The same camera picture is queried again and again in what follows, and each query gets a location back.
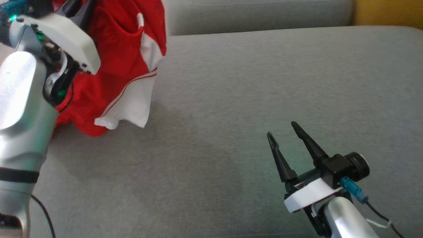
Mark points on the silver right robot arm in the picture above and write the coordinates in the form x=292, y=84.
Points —
x=347, y=221

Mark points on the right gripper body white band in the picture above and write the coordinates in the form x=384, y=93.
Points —
x=310, y=195

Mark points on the small grey sofa cushion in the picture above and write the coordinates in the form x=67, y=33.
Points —
x=257, y=16

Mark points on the red and white jersey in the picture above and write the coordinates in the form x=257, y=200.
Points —
x=115, y=49

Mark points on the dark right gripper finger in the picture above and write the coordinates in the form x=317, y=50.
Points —
x=281, y=158
x=310, y=145

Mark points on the large grey sofa seat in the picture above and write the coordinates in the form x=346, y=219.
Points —
x=248, y=99

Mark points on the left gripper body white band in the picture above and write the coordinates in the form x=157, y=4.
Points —
x=66, y=39

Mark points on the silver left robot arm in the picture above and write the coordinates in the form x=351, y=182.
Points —
x=19, y=109

